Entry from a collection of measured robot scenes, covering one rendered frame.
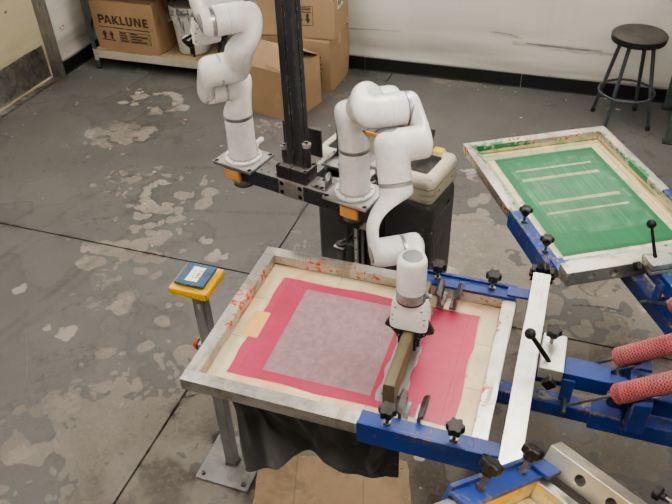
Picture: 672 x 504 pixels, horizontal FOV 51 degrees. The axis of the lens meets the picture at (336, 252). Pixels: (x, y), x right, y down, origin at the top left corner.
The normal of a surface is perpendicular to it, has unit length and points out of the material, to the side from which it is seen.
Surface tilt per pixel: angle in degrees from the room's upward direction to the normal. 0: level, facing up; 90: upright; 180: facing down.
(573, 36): 90
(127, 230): 0
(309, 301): 0
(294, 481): 0
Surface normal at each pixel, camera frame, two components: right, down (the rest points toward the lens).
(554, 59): -0.33, 0.59
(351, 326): -0.03, -0.79
